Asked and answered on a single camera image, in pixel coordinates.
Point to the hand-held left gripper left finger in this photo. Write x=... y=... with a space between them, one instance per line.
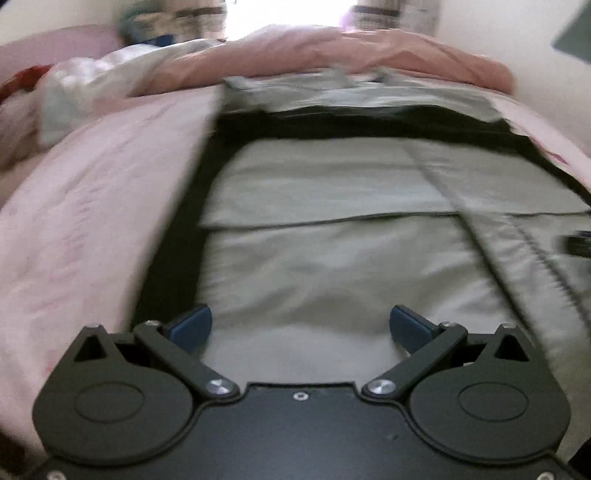
x=191 y=326

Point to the pink quilt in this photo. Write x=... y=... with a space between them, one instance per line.
x=323 y=55

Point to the grey and black jacket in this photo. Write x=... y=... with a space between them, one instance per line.
x=332 y=277

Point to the pink printed blanket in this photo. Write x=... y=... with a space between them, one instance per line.
x=87 y=221

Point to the red cloth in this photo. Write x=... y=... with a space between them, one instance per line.
x=23 y=78

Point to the dark green wall board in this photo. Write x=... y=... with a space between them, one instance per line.
x=577 y=37

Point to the pink dotted pillow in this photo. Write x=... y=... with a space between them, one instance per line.
x=51 y=46

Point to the beige patterned curtain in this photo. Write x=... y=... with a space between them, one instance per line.
x=184 y=16
x=397 y=14

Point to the white floral pillow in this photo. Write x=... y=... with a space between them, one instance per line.
x=18 y=129

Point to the white duvet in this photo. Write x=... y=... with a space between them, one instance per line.
x=92 y=83

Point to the teal clothes pile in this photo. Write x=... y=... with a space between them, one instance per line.
x=136 y=30

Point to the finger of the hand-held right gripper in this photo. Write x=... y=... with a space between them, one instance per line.
x=579 y=244

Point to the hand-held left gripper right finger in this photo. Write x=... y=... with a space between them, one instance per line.
x=408 y=327

